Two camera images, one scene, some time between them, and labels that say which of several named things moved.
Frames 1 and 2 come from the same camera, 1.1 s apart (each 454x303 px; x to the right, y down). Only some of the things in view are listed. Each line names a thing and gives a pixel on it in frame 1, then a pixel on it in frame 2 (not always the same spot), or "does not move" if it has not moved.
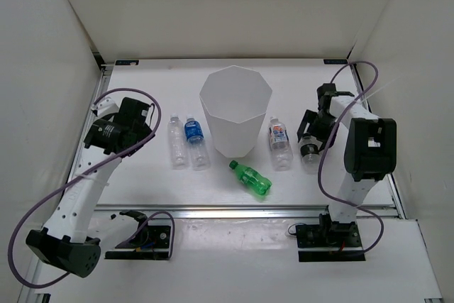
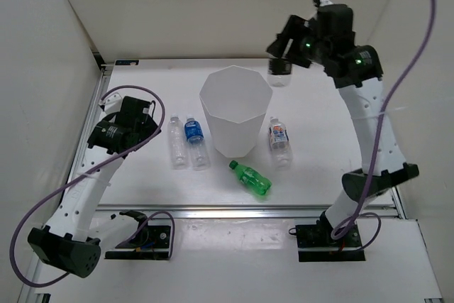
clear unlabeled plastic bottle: [176, 142] does not move
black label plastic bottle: [309, 150] to [279, 72]
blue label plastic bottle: [198, 154] does not move
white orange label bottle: [281, 153] does not move
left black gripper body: [143, 133] does not move
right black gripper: [308, 117] to [295, 29]
